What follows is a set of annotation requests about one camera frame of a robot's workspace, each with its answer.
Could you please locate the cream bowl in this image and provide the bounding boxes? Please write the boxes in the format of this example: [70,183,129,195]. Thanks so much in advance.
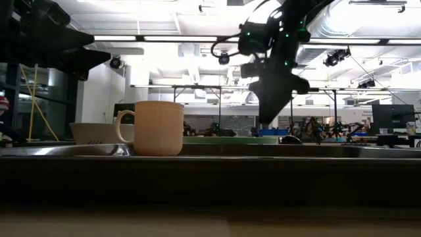
[69,122,136,145]

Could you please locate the black ceiling spotlight cluster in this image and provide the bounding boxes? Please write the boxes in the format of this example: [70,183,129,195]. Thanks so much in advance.
[322,47,352,68]
[357,78,376,89]

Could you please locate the small black monitor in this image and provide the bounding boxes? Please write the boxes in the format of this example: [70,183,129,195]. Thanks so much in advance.
[112,103,136,125]

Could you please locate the cream mug with orange inside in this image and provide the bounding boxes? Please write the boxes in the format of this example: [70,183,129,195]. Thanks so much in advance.
[114,100,185,157]

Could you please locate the black computer monitor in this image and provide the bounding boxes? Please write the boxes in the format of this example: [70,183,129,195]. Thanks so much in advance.
[371,104,416,130]

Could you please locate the green plate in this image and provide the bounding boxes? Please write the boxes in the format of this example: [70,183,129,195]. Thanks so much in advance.
[182,136,280,145]

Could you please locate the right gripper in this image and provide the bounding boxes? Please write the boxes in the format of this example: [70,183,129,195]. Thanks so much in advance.
[239,55,310,125]

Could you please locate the dark brown serving tray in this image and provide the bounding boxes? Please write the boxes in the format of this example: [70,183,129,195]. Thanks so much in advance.
[0,143,421,207]

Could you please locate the yellow cable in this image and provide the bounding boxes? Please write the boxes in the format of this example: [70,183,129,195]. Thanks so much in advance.
[18,64,60,142]

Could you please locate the blue storage bins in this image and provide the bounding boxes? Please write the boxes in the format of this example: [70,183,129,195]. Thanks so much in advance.
[259,128,291,137]

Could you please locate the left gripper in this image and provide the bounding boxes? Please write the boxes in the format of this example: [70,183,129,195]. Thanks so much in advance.
[0,0,112,82]

